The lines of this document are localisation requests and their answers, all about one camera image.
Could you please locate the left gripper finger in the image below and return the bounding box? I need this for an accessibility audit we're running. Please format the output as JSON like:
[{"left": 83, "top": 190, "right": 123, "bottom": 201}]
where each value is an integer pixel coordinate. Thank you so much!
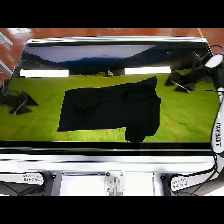
[
  {"left": 18, "top": 91, "right": 40, "bottom": 107},
  {"left": 8, "top": 104, "right": 34, "bottom": 116}
]

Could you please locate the black T-shirt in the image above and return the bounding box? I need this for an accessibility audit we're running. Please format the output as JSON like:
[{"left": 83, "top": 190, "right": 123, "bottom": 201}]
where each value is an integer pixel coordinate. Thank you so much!
[{"left": 57, "top": 75, "right": 163, "bottom": 144}]

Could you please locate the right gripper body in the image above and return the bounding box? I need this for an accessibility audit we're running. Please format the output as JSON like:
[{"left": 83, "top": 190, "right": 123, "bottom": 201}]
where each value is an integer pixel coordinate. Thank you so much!
[{"left": 179, "top": 70, "right": 202, "bottom": 88}]

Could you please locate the black cable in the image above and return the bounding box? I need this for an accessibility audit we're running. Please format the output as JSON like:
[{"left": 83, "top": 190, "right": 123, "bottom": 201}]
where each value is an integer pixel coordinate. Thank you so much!
[{"left": 170, "top": 156, "right": 224, "bottom": 193}]

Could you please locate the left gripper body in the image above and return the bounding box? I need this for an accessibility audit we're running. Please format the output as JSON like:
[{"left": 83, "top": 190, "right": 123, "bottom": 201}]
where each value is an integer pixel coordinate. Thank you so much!
[{"left": 0, "top": 91, "right": 22, "bottom": 108}]

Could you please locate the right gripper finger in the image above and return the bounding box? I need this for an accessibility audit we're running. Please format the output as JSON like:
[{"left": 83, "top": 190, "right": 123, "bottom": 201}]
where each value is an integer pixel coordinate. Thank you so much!
[
  {"left": 172, "top": 81, "right": 197, "bottom": 94},
  {"left": 164, "top": 70, "right": 183, "bottom": 87}
]

